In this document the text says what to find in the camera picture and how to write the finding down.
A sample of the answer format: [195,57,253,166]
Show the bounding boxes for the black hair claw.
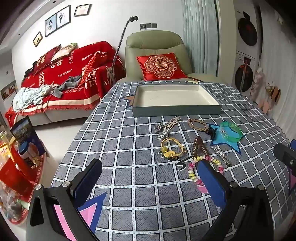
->
[207,124,220,141]

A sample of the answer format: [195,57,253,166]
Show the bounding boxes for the dark blue printed box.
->
[10,116,47,160]

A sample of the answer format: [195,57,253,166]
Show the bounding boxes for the pastel bead bracelet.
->
[188,155,224,193]

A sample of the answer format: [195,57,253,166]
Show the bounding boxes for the white sheer curtain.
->
[257,5,296,144]

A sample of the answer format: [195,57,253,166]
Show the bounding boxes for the white and green pillow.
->
[50,42,77,62]

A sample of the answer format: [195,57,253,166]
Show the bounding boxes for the red tasseled pillow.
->
[81,53,103,93]

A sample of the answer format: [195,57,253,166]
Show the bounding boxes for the gooseneck phone holder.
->
[110,16,139,77]

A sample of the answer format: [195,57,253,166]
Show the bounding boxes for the white plush bouquet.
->
[251,67,265,103]

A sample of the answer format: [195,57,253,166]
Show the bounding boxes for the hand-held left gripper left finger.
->
[25,158,103,241]

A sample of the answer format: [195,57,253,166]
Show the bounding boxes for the red embroidered cushion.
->
[136,53,188,81]

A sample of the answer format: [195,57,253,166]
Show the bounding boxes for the black framed certificate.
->
[73,4,90,17]

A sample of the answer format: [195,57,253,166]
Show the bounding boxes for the green leather armchair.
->
[125,30,222,84]

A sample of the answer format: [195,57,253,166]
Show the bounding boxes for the yellow flower hair tie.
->
[159,137,187,160]

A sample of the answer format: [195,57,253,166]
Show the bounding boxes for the red printed blanket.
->
[6,41,126,116]

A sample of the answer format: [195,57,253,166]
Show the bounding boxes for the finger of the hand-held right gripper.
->
[273,142,296,178]

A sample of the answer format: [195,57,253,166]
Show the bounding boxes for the silver heart hair clip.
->
[154,121,168,133]

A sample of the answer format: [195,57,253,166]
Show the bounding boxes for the black framed couple photo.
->
[57,5,71,29]

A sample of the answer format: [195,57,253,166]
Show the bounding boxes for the grey clothing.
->
[53,75,83,98]

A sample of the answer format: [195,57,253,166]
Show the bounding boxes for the beige bow hair clip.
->
[165,117,182,130]

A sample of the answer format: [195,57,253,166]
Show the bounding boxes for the green translucent bangle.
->
[218,120,243,142]

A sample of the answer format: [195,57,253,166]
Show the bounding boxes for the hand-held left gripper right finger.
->
[196,160,274,241]

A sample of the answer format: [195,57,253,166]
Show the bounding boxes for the brown spiral hair tie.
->
[192,136,208,157]

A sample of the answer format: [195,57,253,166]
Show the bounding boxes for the red lettered pillow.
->
[35,44,62,72]

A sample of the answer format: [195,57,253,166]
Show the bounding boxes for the yellow bottle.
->
[0,132,14,163]

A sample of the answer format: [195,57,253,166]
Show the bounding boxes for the small black picture frame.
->
[33,32,43,47]

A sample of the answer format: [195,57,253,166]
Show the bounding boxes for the black framed portrait photo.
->
[45,14,58,37]

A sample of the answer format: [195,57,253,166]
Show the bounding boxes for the pink slippers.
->
[258,101,273,114]

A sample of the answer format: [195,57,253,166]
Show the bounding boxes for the small wall photo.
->
[0,81,17,100]

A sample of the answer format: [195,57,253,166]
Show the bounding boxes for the grey sofa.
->
[5,40,126,127]

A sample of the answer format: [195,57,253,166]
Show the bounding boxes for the grey plaid tablecloth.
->
[51,77,296,241]

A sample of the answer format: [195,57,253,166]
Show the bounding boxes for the white dryer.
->
[236,2,262,58]

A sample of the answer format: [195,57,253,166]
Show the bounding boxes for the blue lid jar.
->
[18,142,35,166]

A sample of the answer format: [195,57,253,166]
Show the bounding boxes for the brown slipper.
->
[269,87,282,101]

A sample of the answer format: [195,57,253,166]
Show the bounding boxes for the red lacquer tray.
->
[0,142,48,225]

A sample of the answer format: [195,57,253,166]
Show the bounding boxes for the light blue cloth pile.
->
[11,85,56,112]

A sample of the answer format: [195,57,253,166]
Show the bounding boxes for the brown braided bracelet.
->
[187,118,210,132]

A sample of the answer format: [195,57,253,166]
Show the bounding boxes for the grey tray with white inside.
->
[132,82,222,118]

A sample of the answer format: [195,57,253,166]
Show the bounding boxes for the white washing machine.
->
[232,52,260,93]

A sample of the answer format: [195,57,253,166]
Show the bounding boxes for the green curtain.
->
[183,0,219,77]

